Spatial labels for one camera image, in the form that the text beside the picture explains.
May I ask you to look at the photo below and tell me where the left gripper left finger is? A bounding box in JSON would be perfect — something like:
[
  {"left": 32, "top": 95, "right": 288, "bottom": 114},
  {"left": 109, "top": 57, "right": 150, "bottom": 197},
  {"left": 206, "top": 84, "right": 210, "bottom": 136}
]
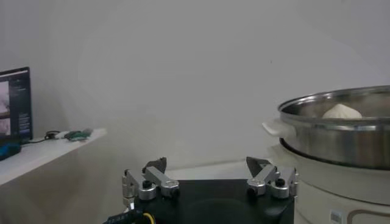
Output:
[{"left": 121, "top": 156, "right": 181, "bottom": 211}]

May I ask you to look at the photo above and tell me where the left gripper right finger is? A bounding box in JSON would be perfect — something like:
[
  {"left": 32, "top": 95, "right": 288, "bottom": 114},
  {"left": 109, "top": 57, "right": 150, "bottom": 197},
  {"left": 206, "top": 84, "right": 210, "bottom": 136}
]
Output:
[{"left": 246, "top": 156, "right": 299, "bottom": 200}]

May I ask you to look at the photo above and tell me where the white steamed baozi bun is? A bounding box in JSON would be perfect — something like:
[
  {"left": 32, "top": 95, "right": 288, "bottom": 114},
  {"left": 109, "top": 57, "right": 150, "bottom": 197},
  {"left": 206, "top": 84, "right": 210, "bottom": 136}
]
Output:
[{"left": 322, "top": 103, "right": 363, "bottom": 119}]

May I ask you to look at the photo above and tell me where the stainless steel steamer basket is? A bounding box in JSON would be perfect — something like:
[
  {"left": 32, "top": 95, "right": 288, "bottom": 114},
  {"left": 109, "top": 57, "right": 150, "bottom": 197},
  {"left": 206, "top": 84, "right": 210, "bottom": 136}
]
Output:
[{"left": 261, "top": 85, "right": 390, "bottom": 171}]

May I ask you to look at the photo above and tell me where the white electric cooker pot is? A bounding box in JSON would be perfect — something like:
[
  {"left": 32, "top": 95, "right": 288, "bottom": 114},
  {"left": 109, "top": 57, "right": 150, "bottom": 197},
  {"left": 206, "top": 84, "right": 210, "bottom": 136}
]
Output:
[{"left": 268, "top": 138, "right": 390, "bottom": 224}]

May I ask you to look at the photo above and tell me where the green small gadget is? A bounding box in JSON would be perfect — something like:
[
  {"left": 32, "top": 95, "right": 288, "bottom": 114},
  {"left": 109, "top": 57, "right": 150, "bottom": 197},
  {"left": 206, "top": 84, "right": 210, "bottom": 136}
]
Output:
[{"left": 63, "top": 129, "right": 94, "bottom": 142}]

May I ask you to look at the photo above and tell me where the white side table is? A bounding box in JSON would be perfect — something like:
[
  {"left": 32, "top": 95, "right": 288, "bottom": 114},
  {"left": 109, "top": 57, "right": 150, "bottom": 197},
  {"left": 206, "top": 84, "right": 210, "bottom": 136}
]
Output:
[{"left": 0, "top": 127, "right": 108, "bottom": 224}]

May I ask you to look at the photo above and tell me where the dark blue object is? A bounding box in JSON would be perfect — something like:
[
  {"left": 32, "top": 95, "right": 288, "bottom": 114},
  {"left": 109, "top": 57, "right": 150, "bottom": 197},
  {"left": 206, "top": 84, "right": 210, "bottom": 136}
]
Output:
[{"left": 0, "top": 142, "right": 22, "bottom": 162}]

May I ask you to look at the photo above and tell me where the black computer monitor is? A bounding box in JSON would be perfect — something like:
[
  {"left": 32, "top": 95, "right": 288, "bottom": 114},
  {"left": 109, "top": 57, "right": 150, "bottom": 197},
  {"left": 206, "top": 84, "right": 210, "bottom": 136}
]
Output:
[{"left": 0, "top": 66, "right": 34, "bottom": 144}]

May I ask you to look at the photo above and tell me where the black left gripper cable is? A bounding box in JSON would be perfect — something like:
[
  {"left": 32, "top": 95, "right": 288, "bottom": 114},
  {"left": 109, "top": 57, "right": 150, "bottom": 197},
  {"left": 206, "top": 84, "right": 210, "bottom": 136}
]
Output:
[{"left": 102, "top": 209, "right": 156, "bottom": 224}]

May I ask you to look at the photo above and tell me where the black cable loop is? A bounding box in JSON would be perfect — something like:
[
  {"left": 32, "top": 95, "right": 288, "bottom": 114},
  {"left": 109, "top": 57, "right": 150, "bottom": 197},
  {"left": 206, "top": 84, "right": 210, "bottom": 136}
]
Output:
[{"left": 21, "top": 130, "right": 62, "bottom": 145}]

